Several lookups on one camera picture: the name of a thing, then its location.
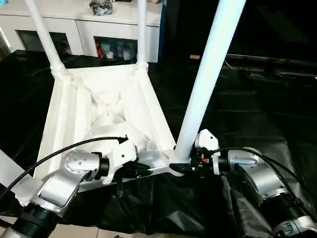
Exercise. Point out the tan rounded ornament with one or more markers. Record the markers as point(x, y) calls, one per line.
point(154, 1)

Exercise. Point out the small tan label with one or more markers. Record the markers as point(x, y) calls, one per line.
point(195, 56)

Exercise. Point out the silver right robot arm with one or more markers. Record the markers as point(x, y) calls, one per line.
point(262, 173)

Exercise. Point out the white jar in cabinet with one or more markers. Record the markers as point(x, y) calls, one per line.
point(110, 55)

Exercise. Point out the black table mat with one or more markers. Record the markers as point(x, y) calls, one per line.
point(247, 111)

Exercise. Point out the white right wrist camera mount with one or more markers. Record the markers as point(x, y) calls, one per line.
point(206, 137)

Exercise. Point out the black bundle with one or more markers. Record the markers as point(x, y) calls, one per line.
point(100, 7)

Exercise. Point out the red item in cabinet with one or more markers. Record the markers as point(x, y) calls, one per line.
point(100, 52)

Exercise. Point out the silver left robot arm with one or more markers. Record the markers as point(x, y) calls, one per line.
point(62, 183)

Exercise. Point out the white glass-door cabinet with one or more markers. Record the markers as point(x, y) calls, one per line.
point(99, 27)

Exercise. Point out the white plastic table top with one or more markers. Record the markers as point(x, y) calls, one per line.
point(74, 111)

